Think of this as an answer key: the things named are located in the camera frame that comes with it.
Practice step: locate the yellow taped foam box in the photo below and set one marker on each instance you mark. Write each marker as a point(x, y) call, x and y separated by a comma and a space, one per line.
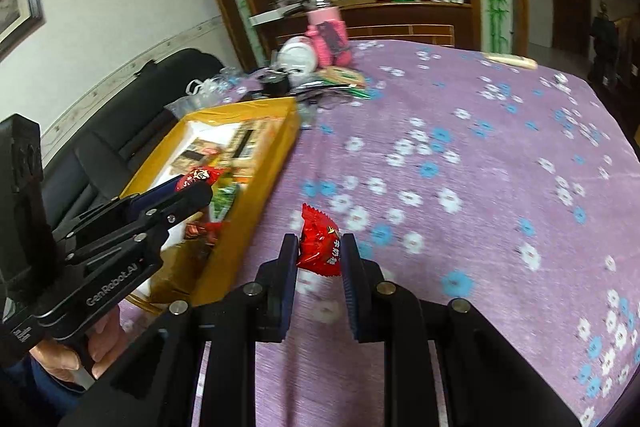
point(192, 270)

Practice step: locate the small red candy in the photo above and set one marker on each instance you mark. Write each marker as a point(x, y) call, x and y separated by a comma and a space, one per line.
point(205, 174)
point(319, 244)

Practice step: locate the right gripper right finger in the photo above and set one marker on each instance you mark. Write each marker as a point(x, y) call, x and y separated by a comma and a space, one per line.
point(443, 364)

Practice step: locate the purple floral tablecloth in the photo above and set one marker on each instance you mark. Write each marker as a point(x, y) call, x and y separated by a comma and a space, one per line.
point(512, 188)

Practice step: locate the yellow-edged cracker pack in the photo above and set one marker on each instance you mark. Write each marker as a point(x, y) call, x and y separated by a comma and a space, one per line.
point(198, 153)

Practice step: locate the orange-edged cracker pack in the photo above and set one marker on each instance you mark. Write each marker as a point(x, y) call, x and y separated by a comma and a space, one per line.
point(247, 147)

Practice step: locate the clear plastic bag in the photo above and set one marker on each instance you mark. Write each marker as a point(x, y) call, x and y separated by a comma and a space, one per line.
point(210, 92)

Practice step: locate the black small box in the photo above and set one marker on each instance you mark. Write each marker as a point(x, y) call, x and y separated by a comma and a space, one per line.
point(274, 84)

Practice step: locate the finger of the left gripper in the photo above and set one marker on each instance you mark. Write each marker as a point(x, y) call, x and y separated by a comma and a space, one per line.
point(184, 204)
point(156, 197)

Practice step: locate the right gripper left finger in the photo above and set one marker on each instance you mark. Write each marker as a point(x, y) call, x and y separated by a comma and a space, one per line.
point(199, 363)

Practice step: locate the left hand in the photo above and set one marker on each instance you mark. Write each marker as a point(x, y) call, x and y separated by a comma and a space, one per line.
point(103, 344)

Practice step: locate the person in black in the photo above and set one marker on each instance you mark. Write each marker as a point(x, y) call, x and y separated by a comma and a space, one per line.
point(605, 45)

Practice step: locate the green yellow pea snack bag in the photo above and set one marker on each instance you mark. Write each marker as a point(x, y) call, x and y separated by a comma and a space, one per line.
point(222, 200)

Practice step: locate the white remote control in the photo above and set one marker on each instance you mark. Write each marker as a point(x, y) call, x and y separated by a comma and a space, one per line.
point(511, 60)

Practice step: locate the pink sleeved water bottle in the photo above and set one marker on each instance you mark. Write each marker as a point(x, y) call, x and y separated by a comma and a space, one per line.
point(327, 31)

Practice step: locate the white round device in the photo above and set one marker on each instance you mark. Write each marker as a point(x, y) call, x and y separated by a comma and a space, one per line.
point(298, 59)

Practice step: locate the black sofa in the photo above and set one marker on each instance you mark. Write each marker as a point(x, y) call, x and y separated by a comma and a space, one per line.
point(99, 160)

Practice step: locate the red black snack packet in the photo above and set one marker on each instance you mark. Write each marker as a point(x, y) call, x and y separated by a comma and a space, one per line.
point(208, 231)

